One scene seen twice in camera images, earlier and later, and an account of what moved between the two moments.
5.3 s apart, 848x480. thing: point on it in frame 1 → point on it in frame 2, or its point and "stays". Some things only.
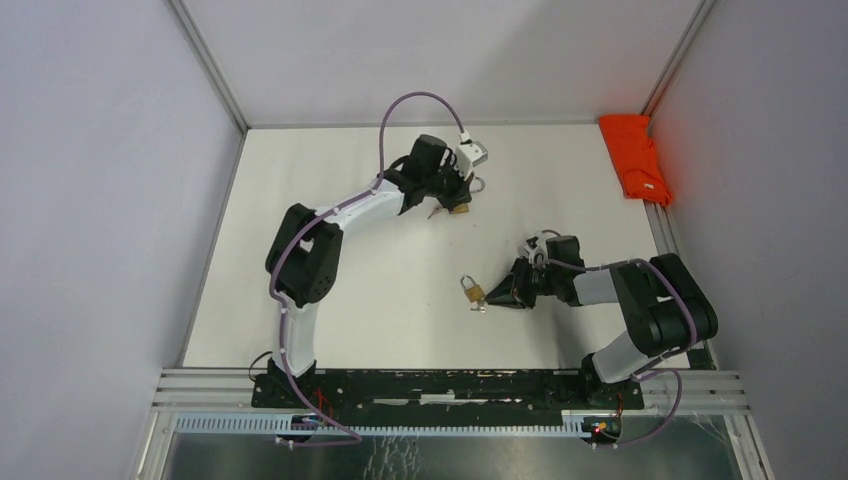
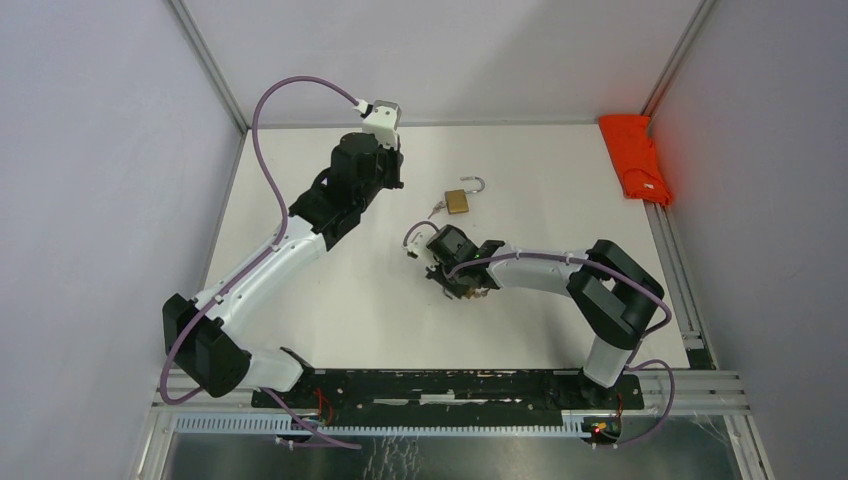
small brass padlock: x=474 y=293 stays
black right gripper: x=512 y=290 → x=435 y=272
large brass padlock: x=464 y=208 stays
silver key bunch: x=437 y=209 stays
